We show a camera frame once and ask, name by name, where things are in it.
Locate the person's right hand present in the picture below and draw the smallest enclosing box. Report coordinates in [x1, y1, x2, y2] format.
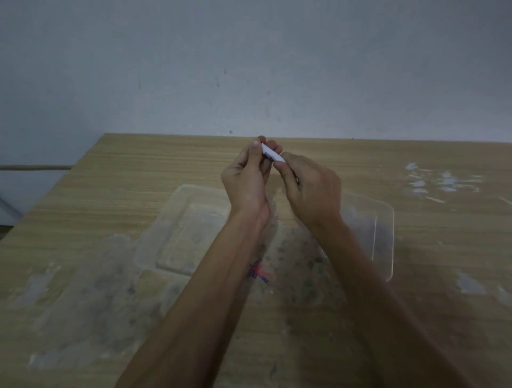
[274, 151, 345, 229]

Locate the person's left hand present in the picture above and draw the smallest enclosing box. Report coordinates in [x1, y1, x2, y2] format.
[221, 135, 283, 218]

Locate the small white printed tube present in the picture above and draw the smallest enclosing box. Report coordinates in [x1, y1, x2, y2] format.
[261, 143, 287, 164]

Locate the person's right forearm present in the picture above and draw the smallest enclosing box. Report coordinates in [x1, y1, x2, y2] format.
[312, 218, 478, 388]

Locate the person's left forearm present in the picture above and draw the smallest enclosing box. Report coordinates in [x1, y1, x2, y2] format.
[115, 208, 271, 388]

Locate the red and blue printed packet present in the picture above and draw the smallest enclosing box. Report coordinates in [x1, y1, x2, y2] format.
[247, 259, 272, 285]

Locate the clear plastic container lid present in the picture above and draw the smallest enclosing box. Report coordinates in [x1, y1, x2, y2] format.
[134, 183, 234, 277]

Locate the clear plastic container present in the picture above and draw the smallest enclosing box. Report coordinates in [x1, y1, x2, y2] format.
[264, 189, 395, 283]

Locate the brown wall rail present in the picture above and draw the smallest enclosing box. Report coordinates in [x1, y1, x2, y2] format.
[0, 165, 73, 171]

